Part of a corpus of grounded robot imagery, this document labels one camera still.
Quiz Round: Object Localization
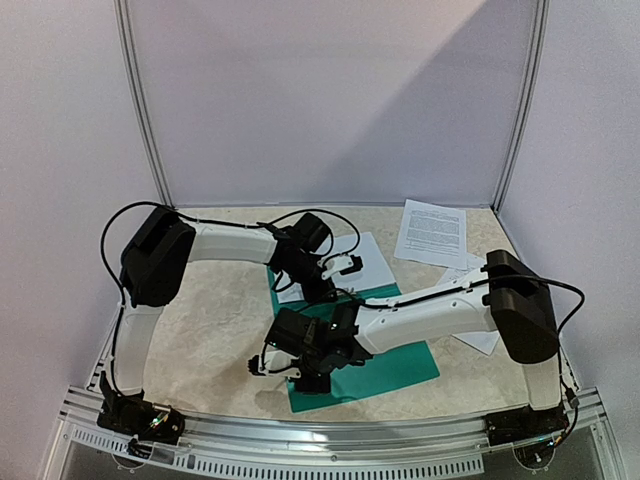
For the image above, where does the printed paper sheet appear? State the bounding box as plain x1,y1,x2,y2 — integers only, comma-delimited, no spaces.
437,253,499,356
394,199,467,269
277,231,396,304

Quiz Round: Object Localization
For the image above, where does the green file folder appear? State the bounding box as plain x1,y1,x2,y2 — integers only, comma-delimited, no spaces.
270,283,440,415

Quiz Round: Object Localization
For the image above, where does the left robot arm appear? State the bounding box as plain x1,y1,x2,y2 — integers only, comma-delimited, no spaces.
107,205,333,434

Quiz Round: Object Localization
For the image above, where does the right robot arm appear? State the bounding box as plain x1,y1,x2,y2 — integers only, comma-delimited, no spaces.
250,250,561,436

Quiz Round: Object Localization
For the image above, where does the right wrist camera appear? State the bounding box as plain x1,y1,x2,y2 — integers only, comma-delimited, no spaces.
248,350,301,378

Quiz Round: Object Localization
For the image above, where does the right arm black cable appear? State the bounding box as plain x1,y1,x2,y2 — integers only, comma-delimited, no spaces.
324,273,587,406

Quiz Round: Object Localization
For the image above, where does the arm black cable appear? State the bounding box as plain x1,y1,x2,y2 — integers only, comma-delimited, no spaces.
324,273,587,406
98,200,362,371

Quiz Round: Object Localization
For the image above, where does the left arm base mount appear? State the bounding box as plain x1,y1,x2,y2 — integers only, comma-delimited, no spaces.
97,391,186,445

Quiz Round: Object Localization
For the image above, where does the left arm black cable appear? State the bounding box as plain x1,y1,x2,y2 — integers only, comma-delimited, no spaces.
98,200,362,371

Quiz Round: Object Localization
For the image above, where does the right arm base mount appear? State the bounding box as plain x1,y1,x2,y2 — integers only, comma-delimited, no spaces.
483,398,580,447

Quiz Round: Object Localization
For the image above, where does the aluminium front rail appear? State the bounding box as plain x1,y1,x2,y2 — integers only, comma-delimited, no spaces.
46,388,622,479

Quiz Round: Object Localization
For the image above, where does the left aluminium frame post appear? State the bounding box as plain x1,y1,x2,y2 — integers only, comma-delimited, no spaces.
113,0,174,206

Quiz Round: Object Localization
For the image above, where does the aluminium frame post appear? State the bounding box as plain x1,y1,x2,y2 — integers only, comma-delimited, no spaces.
113,0,174,206
491,0,550,216

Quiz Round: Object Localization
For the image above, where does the right aluminium frame post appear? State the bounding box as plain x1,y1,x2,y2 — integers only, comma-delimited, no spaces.
491,0,550,216

